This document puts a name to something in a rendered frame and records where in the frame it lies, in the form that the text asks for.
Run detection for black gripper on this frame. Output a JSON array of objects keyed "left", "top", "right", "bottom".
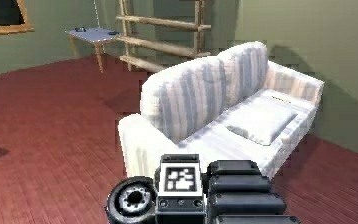
[{"left": 105, "top": 176, "right": 158, "bottom": 224}]

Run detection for white pillow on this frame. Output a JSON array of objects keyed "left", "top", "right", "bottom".
[{"left": 226, "top": 103, "right": 299, "bottom": 147}]

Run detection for white striped sofa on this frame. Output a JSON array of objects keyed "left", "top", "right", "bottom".
[{"left": 117, "top": 41, "right": 325, "bottom": 180}]

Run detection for wooden ladder shelf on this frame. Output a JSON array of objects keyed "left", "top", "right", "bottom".
[{"left": 115, "top": 0, "right": 212, "bottom": 74}]

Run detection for blue top wooden table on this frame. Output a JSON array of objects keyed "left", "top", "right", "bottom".
[{"left": 65, "top": 26, "right": 121, "bottom": 74}]

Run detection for wooden framed window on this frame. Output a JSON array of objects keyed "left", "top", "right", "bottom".
[{"left": 0, "top": 0, "right": 35, "bottom": 37}]

